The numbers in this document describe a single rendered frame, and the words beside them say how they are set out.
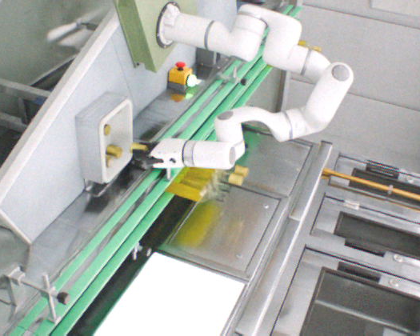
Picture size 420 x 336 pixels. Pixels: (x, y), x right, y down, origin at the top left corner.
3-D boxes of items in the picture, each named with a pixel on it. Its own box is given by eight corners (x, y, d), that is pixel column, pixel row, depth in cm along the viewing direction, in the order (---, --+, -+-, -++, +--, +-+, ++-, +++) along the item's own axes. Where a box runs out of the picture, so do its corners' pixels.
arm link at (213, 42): (200, 48, 154) (249, 61, 149) (213, 7, 153) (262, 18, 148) (210, 55, 163) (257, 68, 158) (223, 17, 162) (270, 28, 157)
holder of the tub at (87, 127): (82, 190, 160) (103, 198, 157) (74, 115, 144) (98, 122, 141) (110, 162, 173) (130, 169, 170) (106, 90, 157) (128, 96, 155)
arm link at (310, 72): (312, 39, 147) (358, 54, 146) (303, 59, 160) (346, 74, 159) (300, 80, 144) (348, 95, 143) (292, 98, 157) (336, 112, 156)
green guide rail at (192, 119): (154, 148, 169) (175, 154, 167) (154, 146, 169) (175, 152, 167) (289, 6, 302) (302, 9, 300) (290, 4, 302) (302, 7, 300)
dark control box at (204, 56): (195, 62, 220) (213, 66, 218) (196, 45, 216) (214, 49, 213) (202, 55, 227) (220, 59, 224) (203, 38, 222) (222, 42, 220)
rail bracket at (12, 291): (-6, 301, 124) (66, 335, 118) (-21, 254, 115) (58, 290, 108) (6, 288, 128) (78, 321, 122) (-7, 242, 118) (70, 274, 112)
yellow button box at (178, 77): (166, 87, 199) (184, 91, 197) (167, 70, 195) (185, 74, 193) (174, 80, 205) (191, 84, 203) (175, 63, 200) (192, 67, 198)
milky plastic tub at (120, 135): (81, 178, 156) (105, 186, 154) (75, 115, 143) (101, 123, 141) (110, 150, 170) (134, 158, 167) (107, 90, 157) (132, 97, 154)
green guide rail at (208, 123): (154, 166, 174) (174, 173, 171) (154, 164, 173) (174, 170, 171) (287, 18, 307) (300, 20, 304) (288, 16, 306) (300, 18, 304)
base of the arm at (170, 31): (151, 22, 153) (196, 34, 148) (169, -9, 157) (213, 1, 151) (165, 51, 167) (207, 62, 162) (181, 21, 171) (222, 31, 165)
